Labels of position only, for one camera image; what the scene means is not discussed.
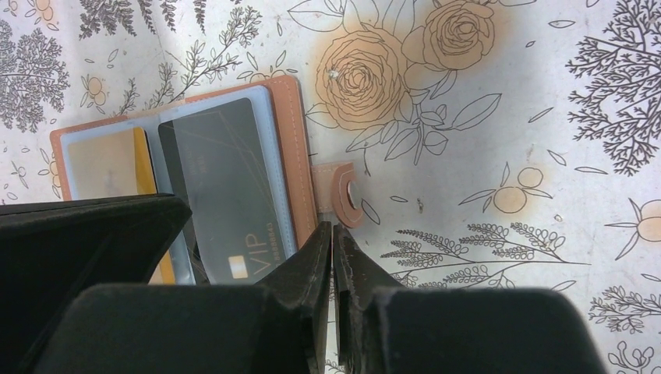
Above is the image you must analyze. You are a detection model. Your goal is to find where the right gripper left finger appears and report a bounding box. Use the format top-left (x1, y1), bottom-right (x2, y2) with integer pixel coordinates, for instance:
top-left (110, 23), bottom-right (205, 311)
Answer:
top-left (34, 221), bottom-right (332, 373)

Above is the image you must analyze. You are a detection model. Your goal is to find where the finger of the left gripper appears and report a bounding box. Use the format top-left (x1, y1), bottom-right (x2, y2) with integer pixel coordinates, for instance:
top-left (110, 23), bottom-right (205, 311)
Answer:
top-left (1, 194), bottom-right (192, 373)

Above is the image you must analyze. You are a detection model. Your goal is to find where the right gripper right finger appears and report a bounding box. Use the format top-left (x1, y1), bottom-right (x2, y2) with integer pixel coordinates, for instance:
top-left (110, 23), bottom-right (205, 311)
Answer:
top-left (332, 225), bottom-right (605, 373)

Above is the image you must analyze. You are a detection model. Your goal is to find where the gold credit card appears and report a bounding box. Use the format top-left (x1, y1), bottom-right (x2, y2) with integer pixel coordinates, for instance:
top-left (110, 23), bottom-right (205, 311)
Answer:
top-left (59, 127), bottom-right (182, 288)

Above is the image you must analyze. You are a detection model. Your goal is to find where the brown leather card holder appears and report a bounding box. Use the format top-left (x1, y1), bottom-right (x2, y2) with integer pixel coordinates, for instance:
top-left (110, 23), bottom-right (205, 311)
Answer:
top-left (50, 76), bottom-right (362, 284)

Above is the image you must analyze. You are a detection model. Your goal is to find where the black VIP credit card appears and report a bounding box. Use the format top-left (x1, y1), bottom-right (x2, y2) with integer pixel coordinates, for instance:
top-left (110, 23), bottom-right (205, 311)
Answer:
top-left (158, 88), bottom-right (296, 284)

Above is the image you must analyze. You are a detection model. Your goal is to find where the floral table mat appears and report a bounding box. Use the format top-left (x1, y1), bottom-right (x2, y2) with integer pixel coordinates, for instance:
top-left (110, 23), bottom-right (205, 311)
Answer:
top-left (1, 1), bottom-right (660, 373)

